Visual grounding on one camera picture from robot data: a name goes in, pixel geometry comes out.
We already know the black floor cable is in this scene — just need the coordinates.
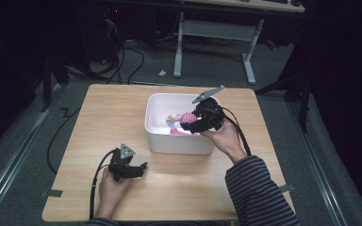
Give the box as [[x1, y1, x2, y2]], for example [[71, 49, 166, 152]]
[[46, 106, 82, 175]]

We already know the hand-held gripper cable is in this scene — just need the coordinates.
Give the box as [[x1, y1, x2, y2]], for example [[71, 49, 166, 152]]
[[89, 150, 118, 220], [197, 105, 253, 157]]

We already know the metal floor rail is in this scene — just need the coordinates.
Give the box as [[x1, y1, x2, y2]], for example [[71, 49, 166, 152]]
[[287, 102, 349, 226], [0, 84, 61, 222]]

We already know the black computer tower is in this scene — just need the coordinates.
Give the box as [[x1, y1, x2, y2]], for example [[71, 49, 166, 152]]
[[101, 5, 124, 62]]

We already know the person's left hand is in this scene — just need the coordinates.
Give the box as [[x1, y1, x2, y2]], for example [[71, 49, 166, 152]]
[[98, 168, 134, 211]]

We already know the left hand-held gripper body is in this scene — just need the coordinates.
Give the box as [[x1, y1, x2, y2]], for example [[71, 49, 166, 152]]
[[107, 143, 140, 183]]

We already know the person's right hand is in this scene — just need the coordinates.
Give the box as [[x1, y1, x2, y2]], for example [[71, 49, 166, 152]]
[[200, 119, 248, 165]]

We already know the bundle of black cables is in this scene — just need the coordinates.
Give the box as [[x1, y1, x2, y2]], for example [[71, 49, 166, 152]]
[[103, 18, 146, 85]]

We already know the black metal stand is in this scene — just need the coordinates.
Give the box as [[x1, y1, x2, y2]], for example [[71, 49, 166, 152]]
[[40, 55, 107, 113], [255, 72, 313, 134]]

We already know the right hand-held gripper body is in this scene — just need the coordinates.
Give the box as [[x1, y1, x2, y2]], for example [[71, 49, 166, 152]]
[[191, 85, 226, 132]]

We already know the white plastic bin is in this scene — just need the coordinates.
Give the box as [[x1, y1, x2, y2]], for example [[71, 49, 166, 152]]
[[144, 92, 224, 155]]

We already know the desk with white legs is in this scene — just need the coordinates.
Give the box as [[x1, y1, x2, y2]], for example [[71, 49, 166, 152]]
[[173, 0, 306, 86]]

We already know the pink ball rope toy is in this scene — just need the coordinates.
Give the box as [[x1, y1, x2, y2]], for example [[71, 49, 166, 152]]
[[165, 112, 199, 129]]

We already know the right hand-held gripper cable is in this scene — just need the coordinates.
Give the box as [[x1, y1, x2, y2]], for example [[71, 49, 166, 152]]
[[197, 105, 253, 157]]

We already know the grey tape piece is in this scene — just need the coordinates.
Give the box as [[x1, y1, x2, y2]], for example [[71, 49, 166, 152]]
[[41, 188, 64, 199], [279, 184, 296, 194]]

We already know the left hand-held gripper cable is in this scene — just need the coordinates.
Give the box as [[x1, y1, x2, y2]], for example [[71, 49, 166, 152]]
[[89, 150, 118, 220]]

